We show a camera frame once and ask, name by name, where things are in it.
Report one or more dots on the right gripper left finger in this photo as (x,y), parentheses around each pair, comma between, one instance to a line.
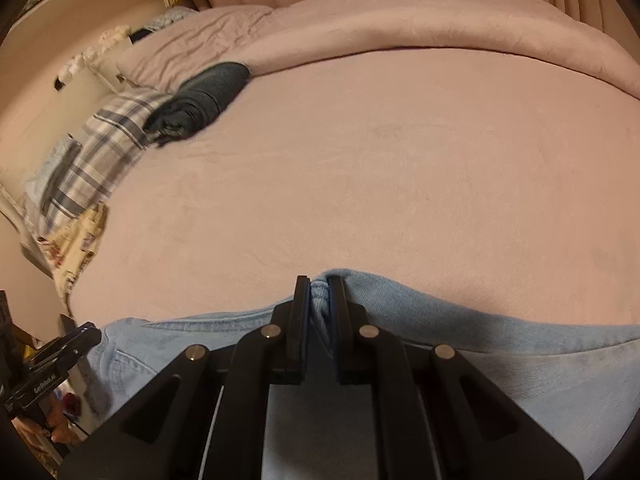
(274,354)

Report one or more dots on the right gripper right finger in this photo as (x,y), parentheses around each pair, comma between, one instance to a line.
(365,354)

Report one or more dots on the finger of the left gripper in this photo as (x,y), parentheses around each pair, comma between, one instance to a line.
(61,354)

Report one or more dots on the light blue denim pants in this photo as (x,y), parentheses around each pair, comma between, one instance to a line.
(579,382)

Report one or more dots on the dark rolled clothing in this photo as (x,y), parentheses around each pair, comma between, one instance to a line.
(197,103)

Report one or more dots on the yellow cartoon print cloth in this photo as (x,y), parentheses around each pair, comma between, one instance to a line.
(70,249)

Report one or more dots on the pink bed sheet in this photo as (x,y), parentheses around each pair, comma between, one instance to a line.
(497,182)

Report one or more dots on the pink pillow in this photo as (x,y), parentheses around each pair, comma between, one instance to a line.
(178,52)

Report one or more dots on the white plush toy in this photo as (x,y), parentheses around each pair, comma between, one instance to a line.
(90,56)

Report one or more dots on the pink folded duvet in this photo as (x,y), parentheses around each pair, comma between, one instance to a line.
(316,30)

